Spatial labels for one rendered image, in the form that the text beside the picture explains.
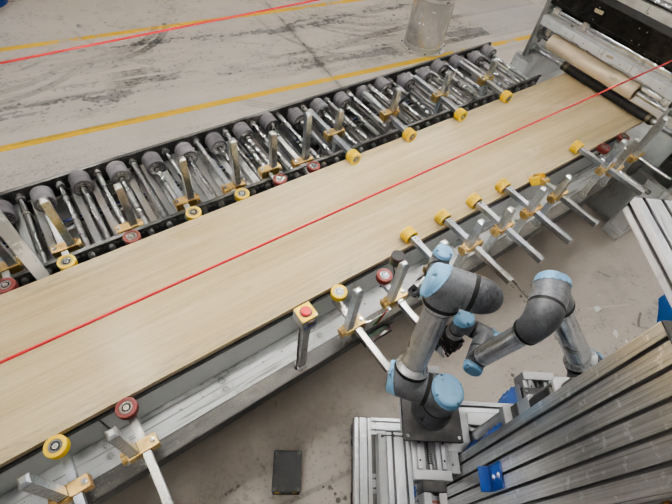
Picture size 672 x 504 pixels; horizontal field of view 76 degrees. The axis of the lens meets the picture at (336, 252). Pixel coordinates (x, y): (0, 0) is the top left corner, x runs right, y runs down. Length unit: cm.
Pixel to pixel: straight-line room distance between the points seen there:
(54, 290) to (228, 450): 125
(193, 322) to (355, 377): 124
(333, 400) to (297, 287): 97
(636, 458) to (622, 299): 304
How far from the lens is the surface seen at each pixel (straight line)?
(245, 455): 272
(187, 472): 274
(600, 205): 451
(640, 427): 103
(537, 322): 149
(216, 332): 197
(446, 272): 130
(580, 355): 178
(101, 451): 221
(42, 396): 206
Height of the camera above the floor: 265
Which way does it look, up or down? 53 degrees down
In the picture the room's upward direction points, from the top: 10 degrees clockwise
